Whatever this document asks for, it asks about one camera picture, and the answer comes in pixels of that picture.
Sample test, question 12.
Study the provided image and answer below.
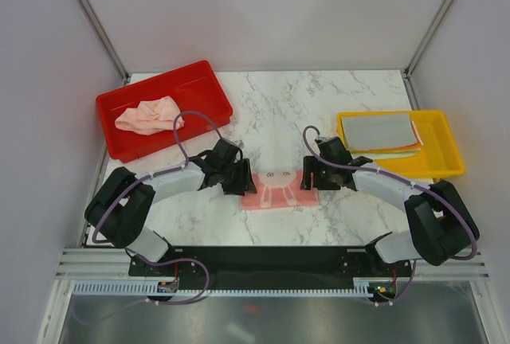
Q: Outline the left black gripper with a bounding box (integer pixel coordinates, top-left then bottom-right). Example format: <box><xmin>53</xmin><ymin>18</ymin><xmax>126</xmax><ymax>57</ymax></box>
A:
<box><xmin>218</xmin><ymin>158</ymin><xmax>256</xmax><ymax>196</ymax></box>

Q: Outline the pink striped towel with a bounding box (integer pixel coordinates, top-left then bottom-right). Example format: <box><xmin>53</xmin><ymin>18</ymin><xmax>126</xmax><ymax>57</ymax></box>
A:
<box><xmin>241</xmin><ymin>170</ymin><xmax>319</xmax><ymax>211</ymax></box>

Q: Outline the grey towel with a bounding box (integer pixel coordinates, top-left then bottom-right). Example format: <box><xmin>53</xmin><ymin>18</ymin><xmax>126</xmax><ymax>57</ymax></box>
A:
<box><xmin>341</xmin><ymin>113</ymin><xmax>418</xmax><ymax>151</ymax></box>

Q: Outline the plain peach towel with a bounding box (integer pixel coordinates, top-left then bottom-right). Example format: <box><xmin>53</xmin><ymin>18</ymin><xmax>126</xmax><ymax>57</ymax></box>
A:
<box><xmin>114</xmin><ymin>96</ymin><xmax>185</xmax><ymax>135</ymax></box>

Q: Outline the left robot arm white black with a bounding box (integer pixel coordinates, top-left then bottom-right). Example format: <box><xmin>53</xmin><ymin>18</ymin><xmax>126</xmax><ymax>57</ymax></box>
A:
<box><xmin>84</xmin><ymin>138</ymin><xmax>257</xmax><ymax>276</ymax></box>

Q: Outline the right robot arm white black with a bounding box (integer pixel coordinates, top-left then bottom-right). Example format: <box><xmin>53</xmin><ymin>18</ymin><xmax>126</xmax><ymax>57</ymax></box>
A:
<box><xmin>301</xmin><ymin>137</ymin><xmax>480</xmax><ymax>276</ymax></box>

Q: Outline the red plastic bin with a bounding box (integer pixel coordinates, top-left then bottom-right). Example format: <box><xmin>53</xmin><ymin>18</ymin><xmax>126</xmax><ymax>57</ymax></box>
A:
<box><xmin>96</xmin><ymin>61</ymin><xmax>233</xmax><ymax>163</ymax></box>

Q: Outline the yellow plastic bin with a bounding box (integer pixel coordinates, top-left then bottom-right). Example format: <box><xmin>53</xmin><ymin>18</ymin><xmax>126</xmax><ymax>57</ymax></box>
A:
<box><xmin>336</xmin><ymin>110</ymin><xmax>465</xmax><ymax>179</ymax></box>

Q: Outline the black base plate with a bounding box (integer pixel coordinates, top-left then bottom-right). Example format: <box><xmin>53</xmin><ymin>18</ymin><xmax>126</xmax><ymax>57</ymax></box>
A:
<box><xmin>127</xmin><ymin>244</ymin><xmax>415</xmax><ymax>292</ymax></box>

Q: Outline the right aluminium frame post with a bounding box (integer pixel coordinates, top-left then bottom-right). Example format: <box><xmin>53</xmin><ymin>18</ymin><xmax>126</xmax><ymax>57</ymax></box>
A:
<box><xmin>402</xmin><ymin>0</ymin><xmax>477</xmax><ymax>80</ymax></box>

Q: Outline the aluminium frame post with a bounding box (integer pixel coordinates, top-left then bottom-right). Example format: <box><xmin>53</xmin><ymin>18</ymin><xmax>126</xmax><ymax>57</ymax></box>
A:
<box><xmin>76</xmin><ymin>0</ymin><xmax>131</xmax><ymax>84</ymax></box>
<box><xmin>402</xmin><ymin>0</ymin><xmax>477</xmax><ymax>80</ymax></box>

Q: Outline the white slotted cable duct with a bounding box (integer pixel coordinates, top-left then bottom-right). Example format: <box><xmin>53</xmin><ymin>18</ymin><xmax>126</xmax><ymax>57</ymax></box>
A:
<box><xmin>73</xmin><ymin>279</ymin><xmax>382</xmax><ymax>298</ymax></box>

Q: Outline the left aluminium frame post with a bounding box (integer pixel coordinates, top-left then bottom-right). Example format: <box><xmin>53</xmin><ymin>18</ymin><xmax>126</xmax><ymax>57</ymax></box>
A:
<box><xmin>76</xmin><ymin>0</ymin><xmax>131</xmax><ymax>84</ymax></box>

